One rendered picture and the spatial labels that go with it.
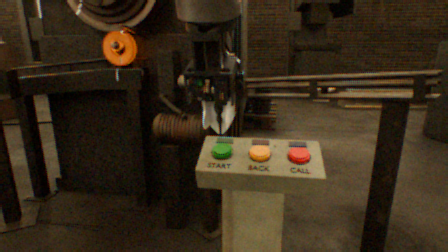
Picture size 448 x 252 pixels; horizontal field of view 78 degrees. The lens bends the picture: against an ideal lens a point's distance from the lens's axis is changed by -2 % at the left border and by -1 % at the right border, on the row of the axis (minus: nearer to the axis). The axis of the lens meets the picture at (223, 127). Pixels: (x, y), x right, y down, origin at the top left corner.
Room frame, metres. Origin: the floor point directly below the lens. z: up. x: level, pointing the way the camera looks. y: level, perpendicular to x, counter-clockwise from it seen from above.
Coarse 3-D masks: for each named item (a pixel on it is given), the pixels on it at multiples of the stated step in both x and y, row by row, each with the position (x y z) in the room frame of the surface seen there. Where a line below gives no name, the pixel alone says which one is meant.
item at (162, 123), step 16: (160, 128) 1.12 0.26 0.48; (176, 128) 1.11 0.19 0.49; (192, 128) 1.10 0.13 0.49; (176, 144) 1.15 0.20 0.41; (192, 144) 1.15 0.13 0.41; (176, 160) 1.12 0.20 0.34; (176, 176) 1.12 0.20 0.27; (176, 192) 1.12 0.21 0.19; (176, 208) 1.12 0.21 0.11; (176, 224) 1.12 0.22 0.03
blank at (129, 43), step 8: (112, 32) 1.35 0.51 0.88; (120, 32) 1.34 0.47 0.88; (104, 40) 1.36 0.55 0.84; (112, 40) 1.35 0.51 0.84; (120, 40) 1.34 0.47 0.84; (128, 40) 1.34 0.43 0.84; (104, 48) 1.36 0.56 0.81; (128, 48) 1.34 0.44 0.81; (136, 48) 1.36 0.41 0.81; (112, 56) 1.35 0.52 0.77; (120, 56) 1.34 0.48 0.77; (128, 56) 1.34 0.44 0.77; (120, 64) 1.34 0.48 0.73
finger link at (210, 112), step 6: (204, 102) 0.46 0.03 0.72; (210, 102) 0.48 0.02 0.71; (204, 108) 0.47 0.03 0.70; (210, 108) 0.49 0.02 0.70; (216, 108) 0.50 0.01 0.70; (204, 114) 0.46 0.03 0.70; (210, 114) 0.49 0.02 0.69; (216, 114) 0.49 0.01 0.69; (204, 120) 0.45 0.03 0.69; (210, 120) 0.49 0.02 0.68; (216, 120) 0.50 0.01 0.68; (204, 126) 0.45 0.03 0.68; (216, 126) 0.50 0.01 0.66
